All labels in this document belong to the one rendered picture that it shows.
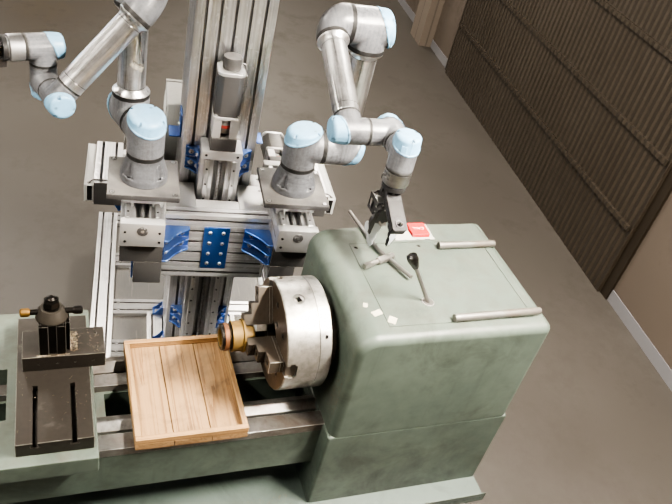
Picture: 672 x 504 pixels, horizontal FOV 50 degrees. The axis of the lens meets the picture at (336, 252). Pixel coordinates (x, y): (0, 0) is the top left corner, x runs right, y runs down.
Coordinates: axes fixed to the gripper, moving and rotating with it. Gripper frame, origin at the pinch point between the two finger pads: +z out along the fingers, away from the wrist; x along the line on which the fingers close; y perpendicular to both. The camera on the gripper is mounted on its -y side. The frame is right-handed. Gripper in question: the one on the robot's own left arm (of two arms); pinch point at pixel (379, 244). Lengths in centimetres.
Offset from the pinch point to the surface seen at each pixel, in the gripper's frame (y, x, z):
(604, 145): 160, -226, 59
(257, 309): -9.5, 36.4, 14.2
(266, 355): -22.0, 36.1, 19.1
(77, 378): -13, 83, 32
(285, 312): -18.4, 31.9, 7.1
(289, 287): -10.5, 29.0, 5.7
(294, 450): -29, 24, 54
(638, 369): 44, -206, 129
